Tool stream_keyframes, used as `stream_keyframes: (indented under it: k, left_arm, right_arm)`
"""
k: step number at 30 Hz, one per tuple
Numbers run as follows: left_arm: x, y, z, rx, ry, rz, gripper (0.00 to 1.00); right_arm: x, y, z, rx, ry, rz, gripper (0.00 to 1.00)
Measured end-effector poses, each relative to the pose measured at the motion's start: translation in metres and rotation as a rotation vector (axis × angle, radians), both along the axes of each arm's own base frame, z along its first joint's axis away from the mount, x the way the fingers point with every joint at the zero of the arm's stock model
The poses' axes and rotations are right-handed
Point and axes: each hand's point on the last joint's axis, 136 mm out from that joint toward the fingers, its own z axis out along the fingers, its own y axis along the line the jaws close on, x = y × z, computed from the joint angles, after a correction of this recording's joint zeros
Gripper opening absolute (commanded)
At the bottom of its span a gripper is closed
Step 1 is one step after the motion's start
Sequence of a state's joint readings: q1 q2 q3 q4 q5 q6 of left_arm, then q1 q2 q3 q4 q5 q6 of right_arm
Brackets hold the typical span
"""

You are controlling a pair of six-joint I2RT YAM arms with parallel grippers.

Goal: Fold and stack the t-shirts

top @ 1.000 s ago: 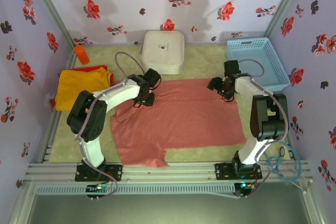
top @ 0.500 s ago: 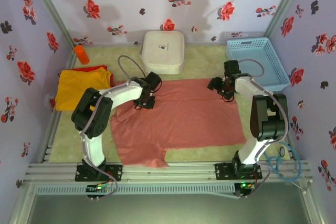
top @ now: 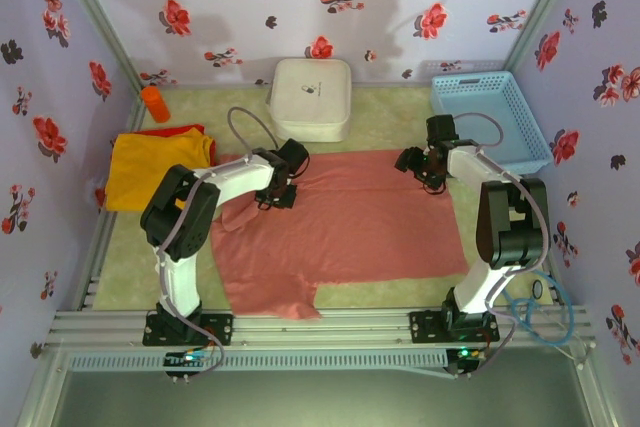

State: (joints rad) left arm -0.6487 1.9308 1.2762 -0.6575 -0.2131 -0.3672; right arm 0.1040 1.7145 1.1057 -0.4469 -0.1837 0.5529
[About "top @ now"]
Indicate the pink t-shirt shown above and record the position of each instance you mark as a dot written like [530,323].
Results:
[340,227]

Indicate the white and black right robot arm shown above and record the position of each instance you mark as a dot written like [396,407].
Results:
[510,227]

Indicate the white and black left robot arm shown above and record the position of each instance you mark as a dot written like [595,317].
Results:
[235,177]

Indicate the white zippered case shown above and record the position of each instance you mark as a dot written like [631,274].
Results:
[310,102]

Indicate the blue plastic basket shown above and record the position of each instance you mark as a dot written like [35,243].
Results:
[500,112]

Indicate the red t-shirt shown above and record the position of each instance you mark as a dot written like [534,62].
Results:
[170,130]

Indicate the yellow t-shirt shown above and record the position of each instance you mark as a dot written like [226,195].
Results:
[135,167]

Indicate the orange plastic bottle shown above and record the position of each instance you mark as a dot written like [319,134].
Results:
[156,106]

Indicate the black controller board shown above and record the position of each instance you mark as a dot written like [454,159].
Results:
[462,359]
[175,361]

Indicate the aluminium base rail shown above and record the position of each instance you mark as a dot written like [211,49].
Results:
[320,324]

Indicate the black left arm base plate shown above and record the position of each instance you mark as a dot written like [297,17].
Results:
[215,329]

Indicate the aluminium frame post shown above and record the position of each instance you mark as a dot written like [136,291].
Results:
[95,14]
[544,7]

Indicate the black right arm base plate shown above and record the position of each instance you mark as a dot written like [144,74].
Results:
[425,327]

